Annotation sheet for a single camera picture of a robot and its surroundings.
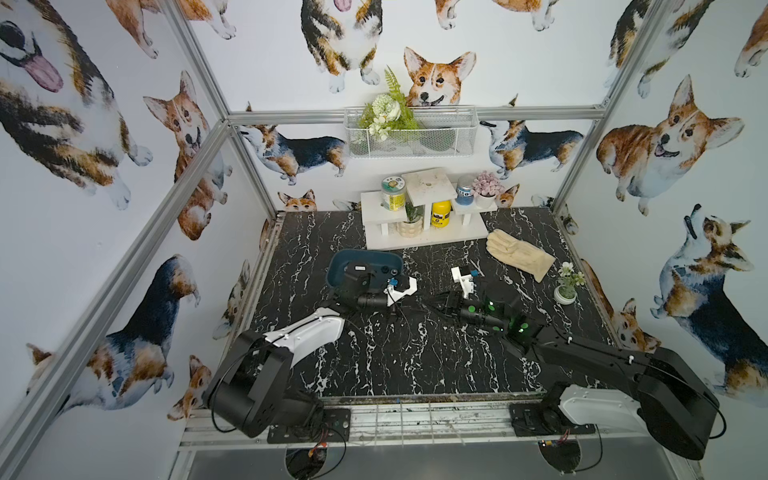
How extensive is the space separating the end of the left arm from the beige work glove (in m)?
0.55

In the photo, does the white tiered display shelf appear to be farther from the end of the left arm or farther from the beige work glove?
the end of the left arm

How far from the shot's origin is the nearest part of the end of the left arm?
67cm

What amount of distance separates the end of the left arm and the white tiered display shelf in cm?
34

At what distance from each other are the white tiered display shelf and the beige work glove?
0.05 metres

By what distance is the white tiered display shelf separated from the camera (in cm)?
100

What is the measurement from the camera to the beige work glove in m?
1.06
